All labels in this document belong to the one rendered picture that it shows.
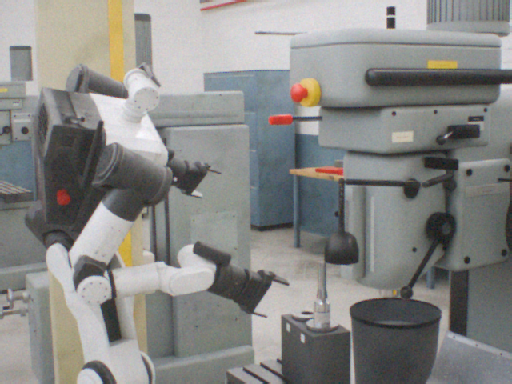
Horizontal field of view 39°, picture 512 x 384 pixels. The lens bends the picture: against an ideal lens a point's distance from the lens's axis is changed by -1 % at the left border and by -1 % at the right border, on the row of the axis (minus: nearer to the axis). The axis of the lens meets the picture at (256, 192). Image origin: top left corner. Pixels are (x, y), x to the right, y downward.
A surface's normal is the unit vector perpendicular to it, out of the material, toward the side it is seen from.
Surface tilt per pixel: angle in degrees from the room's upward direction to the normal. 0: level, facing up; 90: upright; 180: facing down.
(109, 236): 109
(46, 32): 90
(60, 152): 116
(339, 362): 90
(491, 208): 90
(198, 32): 90
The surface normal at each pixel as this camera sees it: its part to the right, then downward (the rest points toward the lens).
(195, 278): 0.33, 0.44
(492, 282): -0.85, 0.09
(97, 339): -0.65, 0.11
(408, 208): 0.52, 0.11
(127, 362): 0.68, -0.35
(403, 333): -0.01, 0.20
